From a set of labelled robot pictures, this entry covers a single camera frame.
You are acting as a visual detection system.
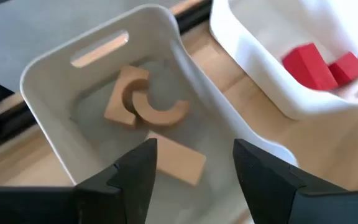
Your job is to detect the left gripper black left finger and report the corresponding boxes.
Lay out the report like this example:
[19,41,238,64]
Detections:
[73,138,158,224]

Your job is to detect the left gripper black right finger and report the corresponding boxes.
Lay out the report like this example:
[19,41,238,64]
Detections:
[233,139,323,224]

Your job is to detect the natural wood rectangular block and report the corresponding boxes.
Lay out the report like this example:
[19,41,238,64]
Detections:
[147,130,208,187]

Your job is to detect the natural wood half-ring block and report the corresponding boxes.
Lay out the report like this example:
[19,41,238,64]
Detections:
[131,90,191,127]

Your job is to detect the natural wood cutout block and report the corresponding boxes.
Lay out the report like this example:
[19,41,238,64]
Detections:
[103,64,151,129]

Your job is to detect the red rectangular block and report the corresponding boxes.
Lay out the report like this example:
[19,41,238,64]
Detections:
[282,42,339,91]

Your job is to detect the small red block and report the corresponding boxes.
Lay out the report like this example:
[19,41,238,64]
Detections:
[328,51,358,86]

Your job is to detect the grey plastic bin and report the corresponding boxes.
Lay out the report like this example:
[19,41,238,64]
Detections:
[19,3,298,224]

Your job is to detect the white plastic bin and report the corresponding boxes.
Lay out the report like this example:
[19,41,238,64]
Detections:
[209,0,358,121]

